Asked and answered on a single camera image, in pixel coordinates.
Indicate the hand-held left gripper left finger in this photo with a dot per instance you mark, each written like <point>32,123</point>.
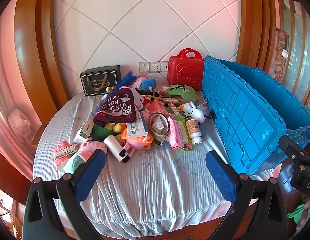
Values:
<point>91,173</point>

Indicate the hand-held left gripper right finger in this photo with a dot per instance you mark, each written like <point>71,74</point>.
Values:
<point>219,177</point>

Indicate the white pill bottle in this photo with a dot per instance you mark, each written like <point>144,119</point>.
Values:
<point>193,130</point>

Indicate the pink pig plush orange dress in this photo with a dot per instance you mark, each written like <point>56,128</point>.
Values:
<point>137,143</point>

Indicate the pink wipes pack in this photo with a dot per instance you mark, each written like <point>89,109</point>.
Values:
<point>178,132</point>

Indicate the blue plastic crate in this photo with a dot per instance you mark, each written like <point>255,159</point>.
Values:
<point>244,110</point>

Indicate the round wooden desktop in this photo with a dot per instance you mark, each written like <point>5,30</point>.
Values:
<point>189,232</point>

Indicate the person's right hand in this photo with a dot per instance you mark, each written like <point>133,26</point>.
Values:
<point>307,210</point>

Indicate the pink and green plush toy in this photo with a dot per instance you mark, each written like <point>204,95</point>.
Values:
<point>87,150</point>

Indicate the green cloth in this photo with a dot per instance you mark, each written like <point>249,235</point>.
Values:
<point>296,215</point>

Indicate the white pink medicine box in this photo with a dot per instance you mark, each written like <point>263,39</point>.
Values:
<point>65,152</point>

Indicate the white paper roll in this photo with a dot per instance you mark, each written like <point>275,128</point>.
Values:
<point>112,145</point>

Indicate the yellow green plush duck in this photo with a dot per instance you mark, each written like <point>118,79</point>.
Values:
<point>98,131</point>

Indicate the blue flat round object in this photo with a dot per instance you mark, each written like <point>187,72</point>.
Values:
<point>203,130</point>

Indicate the white blue medicine box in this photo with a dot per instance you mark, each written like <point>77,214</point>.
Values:
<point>136,130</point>

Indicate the white rabbit toy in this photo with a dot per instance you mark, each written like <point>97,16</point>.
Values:
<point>197,113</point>

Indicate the dark red knitted cloth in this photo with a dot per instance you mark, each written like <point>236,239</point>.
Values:
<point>115,105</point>

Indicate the roll of tape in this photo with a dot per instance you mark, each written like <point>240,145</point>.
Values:
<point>155,133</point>

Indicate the brown patterned cushion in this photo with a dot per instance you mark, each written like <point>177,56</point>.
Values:
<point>281,55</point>

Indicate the clear plastic bag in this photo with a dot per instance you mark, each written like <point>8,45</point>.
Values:
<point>20,125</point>

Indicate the heap of small packets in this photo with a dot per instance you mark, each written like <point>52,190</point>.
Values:
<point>170,103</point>

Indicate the floral sheer curtain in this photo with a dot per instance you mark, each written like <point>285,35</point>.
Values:
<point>299,42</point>

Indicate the blue feather duster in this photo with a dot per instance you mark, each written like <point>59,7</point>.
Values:
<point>125,80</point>

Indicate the small pink plush toy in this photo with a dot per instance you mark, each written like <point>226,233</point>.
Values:
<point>138,80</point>

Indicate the blue plush toy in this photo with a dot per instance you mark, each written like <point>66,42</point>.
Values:
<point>148,84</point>

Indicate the red small suitcase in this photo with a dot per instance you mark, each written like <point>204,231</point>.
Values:
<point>185,72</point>

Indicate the pink curtain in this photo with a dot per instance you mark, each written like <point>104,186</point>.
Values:
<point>7,80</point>

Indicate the white wall switch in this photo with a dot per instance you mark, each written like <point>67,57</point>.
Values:
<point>144,67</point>

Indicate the white wall socket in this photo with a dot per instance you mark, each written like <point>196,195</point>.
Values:
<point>155,66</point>
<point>164,66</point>

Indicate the curved wooden wall frame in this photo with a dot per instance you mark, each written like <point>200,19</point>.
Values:
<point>252,17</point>
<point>42,55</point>

